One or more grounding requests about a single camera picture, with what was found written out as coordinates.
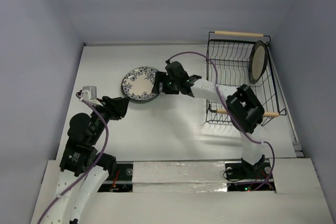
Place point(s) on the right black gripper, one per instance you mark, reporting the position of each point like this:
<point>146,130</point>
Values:
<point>165,83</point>

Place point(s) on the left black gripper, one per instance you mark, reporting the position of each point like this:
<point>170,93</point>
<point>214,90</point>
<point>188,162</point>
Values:
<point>116,106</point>

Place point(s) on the grey patterned plate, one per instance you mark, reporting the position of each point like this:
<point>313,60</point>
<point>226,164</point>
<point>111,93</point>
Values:
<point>139,90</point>

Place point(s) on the blue floral white plate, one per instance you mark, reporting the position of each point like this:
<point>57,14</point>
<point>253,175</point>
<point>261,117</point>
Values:
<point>143,73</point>

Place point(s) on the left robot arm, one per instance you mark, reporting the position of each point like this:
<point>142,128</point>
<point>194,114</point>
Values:
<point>83,168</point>

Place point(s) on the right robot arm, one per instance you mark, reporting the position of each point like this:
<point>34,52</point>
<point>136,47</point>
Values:
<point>241,104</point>

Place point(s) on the dark rimmed plate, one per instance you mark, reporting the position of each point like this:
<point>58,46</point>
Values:
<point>257,61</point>

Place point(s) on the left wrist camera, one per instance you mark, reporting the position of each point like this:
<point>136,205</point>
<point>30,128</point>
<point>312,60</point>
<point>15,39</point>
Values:
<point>88,94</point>

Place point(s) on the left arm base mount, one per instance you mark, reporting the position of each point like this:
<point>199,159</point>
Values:
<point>123,172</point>

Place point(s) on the black wire dish rack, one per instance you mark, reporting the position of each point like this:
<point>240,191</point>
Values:
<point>230,68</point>

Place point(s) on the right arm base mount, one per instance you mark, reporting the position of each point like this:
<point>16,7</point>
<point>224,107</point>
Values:
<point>242,170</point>

